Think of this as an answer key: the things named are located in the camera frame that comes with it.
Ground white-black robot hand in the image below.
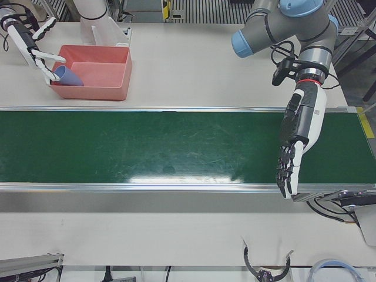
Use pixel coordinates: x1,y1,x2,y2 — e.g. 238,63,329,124
276,81,328,200
6,16,67,86

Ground blue plastic cup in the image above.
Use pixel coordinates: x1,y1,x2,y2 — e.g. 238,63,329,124
52,65,85,87

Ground pink plastic box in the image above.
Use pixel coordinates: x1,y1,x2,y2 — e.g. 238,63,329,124
48,44,134,102

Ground grey slanted device box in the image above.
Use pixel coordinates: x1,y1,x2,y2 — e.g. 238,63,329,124
351,203,376,247

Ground yellow-black safety marker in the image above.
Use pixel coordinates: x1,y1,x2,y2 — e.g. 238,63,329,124
161,0,173,22

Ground clear plastic tube coil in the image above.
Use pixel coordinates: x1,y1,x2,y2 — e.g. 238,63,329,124
308,258,376,282

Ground green conveyor belt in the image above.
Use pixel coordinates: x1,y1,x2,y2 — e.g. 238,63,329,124
0,106,376,203

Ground black curved headband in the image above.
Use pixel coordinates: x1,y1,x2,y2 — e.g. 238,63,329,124
241,234,294,282

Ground aluminium profile bar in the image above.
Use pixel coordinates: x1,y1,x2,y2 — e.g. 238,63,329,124
0,252,65,278

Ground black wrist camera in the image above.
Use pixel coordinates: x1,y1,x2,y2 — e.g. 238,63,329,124
16,5,39,31
271,57,298,87

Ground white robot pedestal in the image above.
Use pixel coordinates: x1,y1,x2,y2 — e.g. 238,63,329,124
72,0,132,48

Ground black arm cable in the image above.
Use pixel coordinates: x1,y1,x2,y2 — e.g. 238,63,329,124
270,41,342,89

